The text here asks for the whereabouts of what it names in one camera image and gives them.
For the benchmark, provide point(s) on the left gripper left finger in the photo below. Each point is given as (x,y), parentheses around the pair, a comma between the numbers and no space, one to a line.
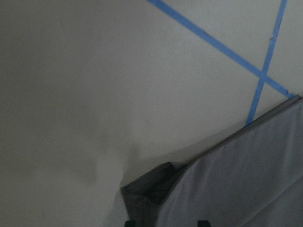
(130,223)

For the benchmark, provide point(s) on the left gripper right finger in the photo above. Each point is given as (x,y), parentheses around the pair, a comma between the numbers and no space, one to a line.
(203,223)

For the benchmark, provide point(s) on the dark brown t-shirt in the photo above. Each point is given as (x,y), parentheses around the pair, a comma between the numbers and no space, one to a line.
(253,178)

